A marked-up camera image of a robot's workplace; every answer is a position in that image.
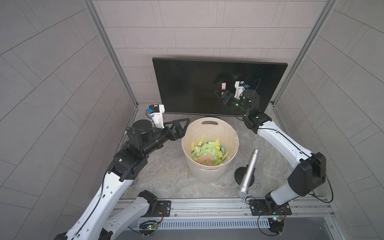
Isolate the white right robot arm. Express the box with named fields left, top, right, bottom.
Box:
left=215, top=89, right=327, bottom=211

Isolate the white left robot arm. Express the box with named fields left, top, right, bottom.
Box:
left=55, top=118, right=190, bottom=240

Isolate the pile of discarded sticky notes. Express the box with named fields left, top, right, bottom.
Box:
left=190, top=138, right=229, bottom=167

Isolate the black flat monitor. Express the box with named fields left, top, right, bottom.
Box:
left=153, top=58, right=288, bottom=116

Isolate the cream plastic waste bin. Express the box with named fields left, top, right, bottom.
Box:
left=182, top=117, right=239, bottom=184

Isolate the black round microphone base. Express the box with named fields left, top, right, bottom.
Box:
left=234, top=167, right=256, bottom=186

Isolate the silver microphone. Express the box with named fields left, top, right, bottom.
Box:
left=238, top=149, right=259, bottom=200

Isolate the left green circuit board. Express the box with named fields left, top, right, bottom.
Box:
left=138, top=221, right=160, bottom=237

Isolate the right circuit board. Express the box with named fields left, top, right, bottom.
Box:
left=268, top=218, right=285, bottom=235

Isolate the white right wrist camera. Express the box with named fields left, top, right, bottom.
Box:
left=235, top=81, right=249, bottom=100

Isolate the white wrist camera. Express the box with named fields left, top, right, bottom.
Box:
left=235, top=81, right=249, bottom=100
left=146, top=104, right=165, bottom=129

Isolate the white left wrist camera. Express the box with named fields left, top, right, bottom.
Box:
left=146, top=104, right=165, bottom=129

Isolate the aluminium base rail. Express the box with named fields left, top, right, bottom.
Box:
left=127, top=197, right=338, bottom=236

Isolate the aluminium corner post right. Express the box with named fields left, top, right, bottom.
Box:
left=272, top=0, right=338, bottom=108

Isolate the aluminium corner post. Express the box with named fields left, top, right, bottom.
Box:
left=83, top=0, right=139, bottom=109
left=272, top=0, right=338, bottom=108

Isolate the aluminium corner post left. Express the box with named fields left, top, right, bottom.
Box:
left=83, top=0, right=139, bottom=109

